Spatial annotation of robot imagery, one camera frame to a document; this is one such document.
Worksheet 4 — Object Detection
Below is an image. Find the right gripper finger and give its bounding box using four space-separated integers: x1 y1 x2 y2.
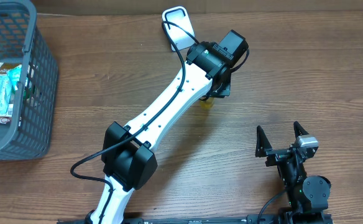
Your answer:
293 121 309 138
255 126 272 157

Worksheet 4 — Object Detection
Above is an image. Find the yellow drink bottle silver cap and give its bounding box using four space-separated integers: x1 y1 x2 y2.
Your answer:
200 97 214 110

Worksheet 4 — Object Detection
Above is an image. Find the small teal white packet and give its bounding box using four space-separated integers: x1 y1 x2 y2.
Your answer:
7 65 22 91

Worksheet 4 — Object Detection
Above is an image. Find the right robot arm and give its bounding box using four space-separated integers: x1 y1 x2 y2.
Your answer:
255 121 333 223

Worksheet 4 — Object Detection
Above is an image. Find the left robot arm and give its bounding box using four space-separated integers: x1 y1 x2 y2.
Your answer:
85 30 249 223

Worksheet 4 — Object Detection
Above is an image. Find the white barcode scanner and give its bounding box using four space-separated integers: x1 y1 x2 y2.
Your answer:
162 6 195 50

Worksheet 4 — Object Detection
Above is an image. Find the grey plastic mesh basket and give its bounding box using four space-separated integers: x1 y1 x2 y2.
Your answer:
0 0 59 161

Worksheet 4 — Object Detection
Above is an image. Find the brown snack packet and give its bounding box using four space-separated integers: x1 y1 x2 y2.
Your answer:
0 63 21 75

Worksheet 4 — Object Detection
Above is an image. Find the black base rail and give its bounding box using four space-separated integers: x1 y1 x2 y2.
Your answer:
57 215 334 224

